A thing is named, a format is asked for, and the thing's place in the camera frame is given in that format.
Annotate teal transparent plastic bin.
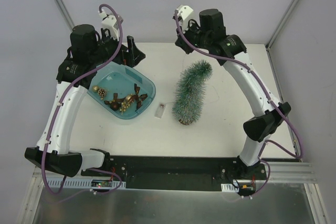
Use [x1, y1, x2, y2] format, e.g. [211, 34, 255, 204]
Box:
[88, 62, 156, 120]

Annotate brown ribbon bow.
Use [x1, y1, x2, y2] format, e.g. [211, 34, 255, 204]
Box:
[104, 84, 148, 111]

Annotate gold berry sprig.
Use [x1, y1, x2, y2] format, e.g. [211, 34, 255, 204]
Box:
[119, 94, 135, 114]

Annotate brown matte ball ornament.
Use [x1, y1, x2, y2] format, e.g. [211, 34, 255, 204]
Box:
[110, 102, 120, 111]

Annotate clear battery box fairy lights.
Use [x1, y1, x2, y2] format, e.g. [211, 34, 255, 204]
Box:
[154, 84, 220, 119]

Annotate small frosted green christmas tree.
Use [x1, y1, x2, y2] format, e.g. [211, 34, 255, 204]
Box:
[172, 60, 213, 125]

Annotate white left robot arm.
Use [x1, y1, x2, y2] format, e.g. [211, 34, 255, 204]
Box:
[24, 24, 145, 177]

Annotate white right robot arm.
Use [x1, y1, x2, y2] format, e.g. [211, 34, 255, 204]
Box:
[173, 5, 291, 179]

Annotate frosted pine cone ornament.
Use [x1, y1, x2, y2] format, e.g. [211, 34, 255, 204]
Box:
[97, 88, 107, 100]

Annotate gold glitter ball ornament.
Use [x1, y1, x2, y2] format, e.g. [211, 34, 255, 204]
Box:
[92, 86, 99, 92]

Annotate left controller board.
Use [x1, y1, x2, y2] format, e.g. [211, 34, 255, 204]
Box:
[44, 178, 127, 189]

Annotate controller board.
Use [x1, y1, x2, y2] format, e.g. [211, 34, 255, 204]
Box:
[220, 183, 256, 194]
[44, 178, 127, 189]

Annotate right controller board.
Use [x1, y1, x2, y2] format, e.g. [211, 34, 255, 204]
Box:
[220, 183, 256, 194]

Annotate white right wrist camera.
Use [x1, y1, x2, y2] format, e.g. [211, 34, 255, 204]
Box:
[176, 5, 194, 31]

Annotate left aluminium corner post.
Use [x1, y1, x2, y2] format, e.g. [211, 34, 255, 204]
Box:
[54, 0, 76, 34]

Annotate aluminium corner post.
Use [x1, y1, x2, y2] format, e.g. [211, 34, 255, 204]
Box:
[54, 0, 76, 34]
[265, 0, 318, 49]

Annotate right aluminium corner post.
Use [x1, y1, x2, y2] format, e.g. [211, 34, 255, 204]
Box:
[265, 0, 318, 49]

